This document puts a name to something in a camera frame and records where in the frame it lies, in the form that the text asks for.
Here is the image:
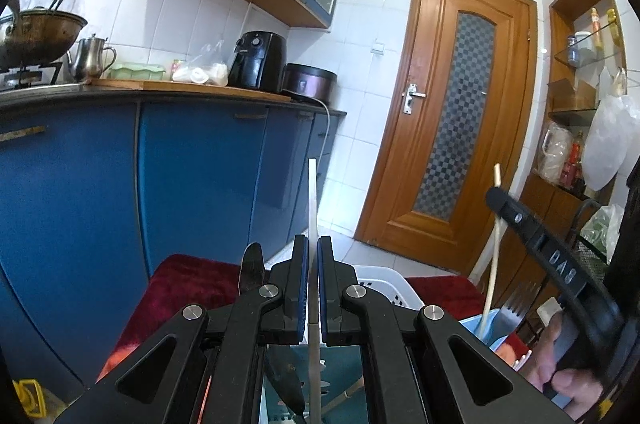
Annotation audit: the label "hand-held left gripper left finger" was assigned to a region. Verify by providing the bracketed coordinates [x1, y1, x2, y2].
[52, 234, 311, 424]

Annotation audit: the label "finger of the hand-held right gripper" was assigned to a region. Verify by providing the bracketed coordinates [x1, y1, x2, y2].
[486, 187, 592, 301]

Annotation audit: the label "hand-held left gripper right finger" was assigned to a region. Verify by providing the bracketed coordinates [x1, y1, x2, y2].
[318, 234, 573, 424]

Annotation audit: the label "stainless steel spoon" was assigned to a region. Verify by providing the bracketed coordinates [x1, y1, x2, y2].
[239, 242, 307, 412]

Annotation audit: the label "white-handled knife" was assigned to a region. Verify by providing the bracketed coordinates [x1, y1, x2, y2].
[306, 158, 323, 424]

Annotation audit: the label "large stainless steel fork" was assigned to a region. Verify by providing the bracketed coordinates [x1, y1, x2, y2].
[497, 281, 543, 340]

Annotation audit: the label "light blue utensil holder box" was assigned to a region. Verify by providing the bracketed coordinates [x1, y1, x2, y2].
[260, 307, 576, 424]

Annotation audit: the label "person's right hand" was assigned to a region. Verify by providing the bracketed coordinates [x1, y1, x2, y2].
[529, 318, 609, 423]

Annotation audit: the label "plastic bag with greens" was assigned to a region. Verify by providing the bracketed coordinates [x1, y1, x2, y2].
[580, 204, 626, 255]

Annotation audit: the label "white plastic basket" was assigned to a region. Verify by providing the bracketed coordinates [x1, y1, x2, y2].
[350, 264, 426, 311]

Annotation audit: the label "red sauce bottles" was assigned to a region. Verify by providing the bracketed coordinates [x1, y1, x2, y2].
[560, 131, 588, 196]

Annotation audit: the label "red floral blanket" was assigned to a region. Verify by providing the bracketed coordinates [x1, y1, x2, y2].
[97, 254, 483, 385]

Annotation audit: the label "white hanging plastic bag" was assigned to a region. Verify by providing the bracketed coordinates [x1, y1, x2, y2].
[582, 67, 640, 191]

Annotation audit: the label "wooden door with glass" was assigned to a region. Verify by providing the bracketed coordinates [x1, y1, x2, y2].
[355, 0, 538, 277]

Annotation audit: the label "cardboard box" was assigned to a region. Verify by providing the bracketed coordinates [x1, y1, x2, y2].
[547, 78, 598, 110]

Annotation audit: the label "dark rice cooker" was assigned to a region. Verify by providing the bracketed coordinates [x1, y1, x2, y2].
[281, 63, 338, 100]

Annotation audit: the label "yellow bottle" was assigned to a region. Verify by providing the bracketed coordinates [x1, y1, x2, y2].
[606, 8, 621, 48]

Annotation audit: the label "black air fryer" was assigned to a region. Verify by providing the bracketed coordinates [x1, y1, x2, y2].
[227, 32, 287, 92]

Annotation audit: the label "clear plastic bag with cups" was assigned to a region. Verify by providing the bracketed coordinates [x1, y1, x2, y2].
[172, 40, 230, 86]

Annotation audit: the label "blue kitchen base cabinets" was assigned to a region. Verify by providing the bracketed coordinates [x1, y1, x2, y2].
[0, 79, 348, 405]

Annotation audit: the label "green plastic container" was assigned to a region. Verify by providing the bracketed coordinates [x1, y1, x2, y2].
[107, 62, 166, 81]

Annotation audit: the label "yellow plastic object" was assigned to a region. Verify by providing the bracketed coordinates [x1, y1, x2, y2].
[12, 379, 48, 420]

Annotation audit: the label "stainless steel kettle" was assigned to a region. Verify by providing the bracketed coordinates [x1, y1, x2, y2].
[70, 35, 117, 84]

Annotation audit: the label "gas stove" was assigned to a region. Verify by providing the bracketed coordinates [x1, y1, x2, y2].
[0, 63, 66, 91]

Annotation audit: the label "dark metal wok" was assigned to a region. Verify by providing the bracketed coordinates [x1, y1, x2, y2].
[0, 0, 88, 70]

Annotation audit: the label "white power cable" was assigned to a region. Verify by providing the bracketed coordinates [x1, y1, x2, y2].
[310, 97, 332, 185]

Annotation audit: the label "metal door handle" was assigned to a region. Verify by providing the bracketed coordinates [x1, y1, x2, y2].
[402, 83, 427, 115]

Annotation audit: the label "wooden wall shelf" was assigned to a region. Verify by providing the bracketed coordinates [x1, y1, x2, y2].
[520, 0, 640, 255]

